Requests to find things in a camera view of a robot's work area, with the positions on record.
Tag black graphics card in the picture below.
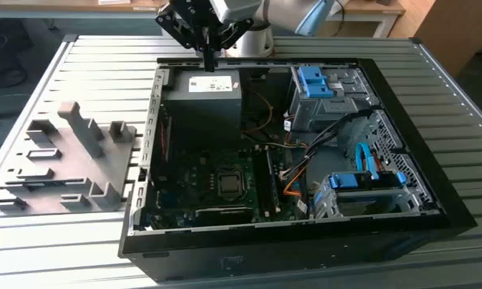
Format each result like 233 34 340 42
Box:
195 206 254 226

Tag wooden desk white frame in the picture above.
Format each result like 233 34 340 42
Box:
0 0 406 39

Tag black CPU socket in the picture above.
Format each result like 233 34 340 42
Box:
213 170 246 202

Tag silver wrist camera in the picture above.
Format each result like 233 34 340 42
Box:
209 0 263 24

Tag yellow wire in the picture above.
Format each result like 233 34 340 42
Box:
241 89 274 133

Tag silver CPU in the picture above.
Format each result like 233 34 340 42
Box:
218 174 241 193

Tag grey power supply unit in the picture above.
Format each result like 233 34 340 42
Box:
163 69 243 142

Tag wooden cabinet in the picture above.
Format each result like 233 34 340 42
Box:
416 0 482 78

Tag blue drive cage latch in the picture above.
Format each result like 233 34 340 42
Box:
300 66 334 99

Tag metal drive cage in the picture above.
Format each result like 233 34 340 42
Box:
291 66 382 133

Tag metal disk bay cage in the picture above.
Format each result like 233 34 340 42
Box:
310 176 429 219

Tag green motherboard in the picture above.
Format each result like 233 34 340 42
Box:
151 144 309 229

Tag black wheeled bin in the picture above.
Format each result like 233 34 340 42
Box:
0 19 34 88

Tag blue flat data cable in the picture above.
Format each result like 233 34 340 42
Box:
356 141 381 181

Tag orange wires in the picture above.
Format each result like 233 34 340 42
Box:
283 164 310 198

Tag blue disk carrier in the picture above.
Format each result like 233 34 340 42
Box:
329 172 406 191

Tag black RAM slot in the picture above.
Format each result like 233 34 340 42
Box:
255 146 270 216

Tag black open PC case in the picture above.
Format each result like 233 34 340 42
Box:
118 57 479 282

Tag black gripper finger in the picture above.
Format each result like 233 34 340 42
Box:
209 17 255 72
155 7 211 72

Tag grey parts rack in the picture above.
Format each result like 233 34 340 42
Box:
0 101 142 218

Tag black cable bundle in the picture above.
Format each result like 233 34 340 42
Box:
283 110 374 178

